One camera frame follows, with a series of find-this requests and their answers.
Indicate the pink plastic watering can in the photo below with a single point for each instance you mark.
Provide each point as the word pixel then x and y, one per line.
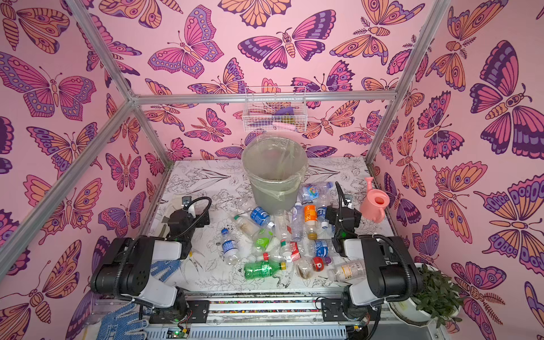
pixel 374 204

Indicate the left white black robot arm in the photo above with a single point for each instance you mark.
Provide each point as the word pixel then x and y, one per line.
pixel 128 270

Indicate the colourful label bottle by bin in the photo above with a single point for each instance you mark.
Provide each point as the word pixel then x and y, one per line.
pixel 319 191

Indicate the green plastic bottle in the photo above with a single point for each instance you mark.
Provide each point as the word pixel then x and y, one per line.
pixel 263 269

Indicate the potted green plant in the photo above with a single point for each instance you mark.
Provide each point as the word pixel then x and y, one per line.
pixel 439 297

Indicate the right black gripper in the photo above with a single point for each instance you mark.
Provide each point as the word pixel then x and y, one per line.
pixel 340 214

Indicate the white wire wall basket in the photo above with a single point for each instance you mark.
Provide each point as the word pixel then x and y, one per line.
pixel 274 109

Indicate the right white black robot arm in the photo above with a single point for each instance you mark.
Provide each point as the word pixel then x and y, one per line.
pixel 380 268

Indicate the red white label bottle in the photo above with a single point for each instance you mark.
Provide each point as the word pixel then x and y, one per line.
pixel 289 251

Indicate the clear white label bottle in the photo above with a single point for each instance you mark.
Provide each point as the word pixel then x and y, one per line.
pixel 344 272

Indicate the round red label bottle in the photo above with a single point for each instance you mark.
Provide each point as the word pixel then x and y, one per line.
pixel 306 267

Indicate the blue dotted work glove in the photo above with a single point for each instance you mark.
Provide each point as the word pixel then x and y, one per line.
pixel 123 324

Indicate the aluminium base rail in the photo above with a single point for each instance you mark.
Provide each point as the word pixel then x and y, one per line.
pixel 267 316

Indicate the grey mesh waste bin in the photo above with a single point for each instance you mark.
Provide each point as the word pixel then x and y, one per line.
pixel 276 167

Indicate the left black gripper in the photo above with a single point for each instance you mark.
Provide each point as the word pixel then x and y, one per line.
pixel 198 219

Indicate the orange label bottle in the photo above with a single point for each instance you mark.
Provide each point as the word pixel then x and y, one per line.
pixel 310 223

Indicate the small blue cap bottle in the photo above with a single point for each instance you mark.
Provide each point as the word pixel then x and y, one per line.
pixel 229 246

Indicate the clear green cap bottle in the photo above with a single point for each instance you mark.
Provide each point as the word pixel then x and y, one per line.
pixel 246 226

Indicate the lime green label bottle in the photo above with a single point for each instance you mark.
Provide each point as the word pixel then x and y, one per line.
pixel 261 240

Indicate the purple label clear bottle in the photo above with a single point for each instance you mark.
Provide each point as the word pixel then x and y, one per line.
pixel 297 223

